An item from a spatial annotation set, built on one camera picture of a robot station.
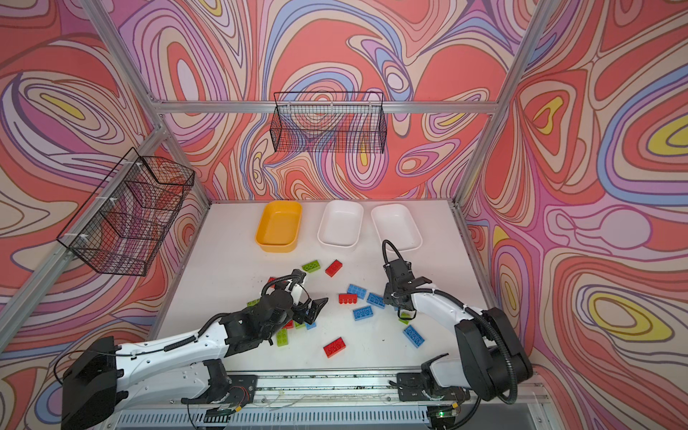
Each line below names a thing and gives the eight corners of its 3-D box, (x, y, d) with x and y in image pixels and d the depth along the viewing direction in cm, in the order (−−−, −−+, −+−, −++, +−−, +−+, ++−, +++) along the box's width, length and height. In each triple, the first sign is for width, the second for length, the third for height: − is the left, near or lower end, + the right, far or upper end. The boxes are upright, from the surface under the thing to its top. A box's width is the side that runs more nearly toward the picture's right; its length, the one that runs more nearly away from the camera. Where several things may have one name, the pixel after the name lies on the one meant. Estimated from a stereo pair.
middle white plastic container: (317, 252, 104) (316, 244, 100) (321, 208, 119) (320, 200, 115) (364, 252, 104) (365, 244, 100) (362, 208, 119) (362, 200, 115)
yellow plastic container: (254, 253, 104) (250, 246, 101) (266, 207, 120) (263, 200, 116) (296, 253, 104) (294, 246, 101) (303, 207, 120) (301, 200, 116)
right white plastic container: (375, 256, 104) (376, 248, 99) (371, 213, 118) (372, 203, 114) (420, 256, 104) (423, 248, 99) (411, 213, 118) (413, 203, 114)
